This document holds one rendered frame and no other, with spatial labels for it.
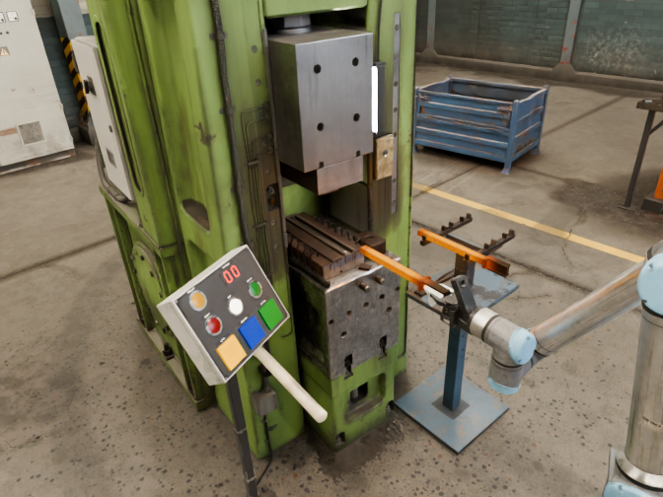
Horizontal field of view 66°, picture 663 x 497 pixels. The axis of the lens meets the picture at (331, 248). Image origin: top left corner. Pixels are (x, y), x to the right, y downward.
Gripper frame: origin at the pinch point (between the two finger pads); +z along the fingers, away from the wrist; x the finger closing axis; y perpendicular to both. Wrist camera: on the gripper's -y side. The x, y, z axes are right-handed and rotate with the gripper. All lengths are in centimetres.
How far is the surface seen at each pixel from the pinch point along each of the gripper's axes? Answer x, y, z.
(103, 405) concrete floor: -91, 108, 135
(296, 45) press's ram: -17, -69, 43
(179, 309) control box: -72, -11, 24
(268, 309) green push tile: -44, 4, 26
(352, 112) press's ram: 4, -46, 42
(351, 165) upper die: 3, -27, 42
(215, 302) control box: -61, -7, 26
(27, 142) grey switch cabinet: -48, 84, 563
